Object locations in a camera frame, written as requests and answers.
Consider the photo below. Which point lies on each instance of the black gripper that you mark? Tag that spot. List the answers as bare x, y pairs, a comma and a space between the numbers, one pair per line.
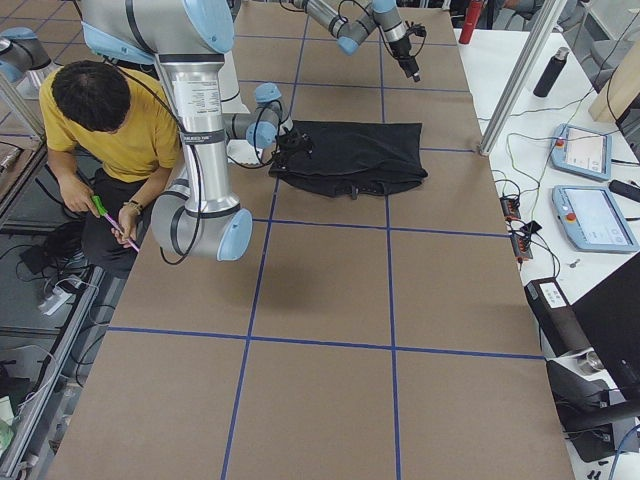
289, 146
403, 50

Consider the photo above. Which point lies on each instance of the black printed t-shirt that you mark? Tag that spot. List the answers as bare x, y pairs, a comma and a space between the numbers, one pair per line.
351, 158

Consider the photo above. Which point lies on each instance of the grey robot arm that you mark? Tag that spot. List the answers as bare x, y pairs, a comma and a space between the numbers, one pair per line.
187, 41
377, 16

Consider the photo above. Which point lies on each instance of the red bottle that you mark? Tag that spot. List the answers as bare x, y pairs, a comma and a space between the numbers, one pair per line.
472, 15

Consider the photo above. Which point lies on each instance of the black bottle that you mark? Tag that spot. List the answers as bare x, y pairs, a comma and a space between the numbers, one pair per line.
551, 72

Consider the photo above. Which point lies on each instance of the person in yellow shirt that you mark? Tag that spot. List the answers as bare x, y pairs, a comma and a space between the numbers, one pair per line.
109, 133

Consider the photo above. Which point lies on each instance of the far blue teach pendant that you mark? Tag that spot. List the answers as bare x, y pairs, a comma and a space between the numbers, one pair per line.
582, 152

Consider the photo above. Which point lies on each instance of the blue teach pendant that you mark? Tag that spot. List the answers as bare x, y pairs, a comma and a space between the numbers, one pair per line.
592, 220
582, 152

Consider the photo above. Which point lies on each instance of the near blue teach pendant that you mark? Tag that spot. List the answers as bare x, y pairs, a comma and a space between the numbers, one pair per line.
592, 220

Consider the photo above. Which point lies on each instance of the black monitor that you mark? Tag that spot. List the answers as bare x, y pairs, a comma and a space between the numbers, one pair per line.
609, 317

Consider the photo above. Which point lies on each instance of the aluminium frame post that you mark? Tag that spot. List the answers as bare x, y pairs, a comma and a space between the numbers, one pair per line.
540, 32

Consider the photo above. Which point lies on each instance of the green handled stick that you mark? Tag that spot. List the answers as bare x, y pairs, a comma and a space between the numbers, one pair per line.
103, 212

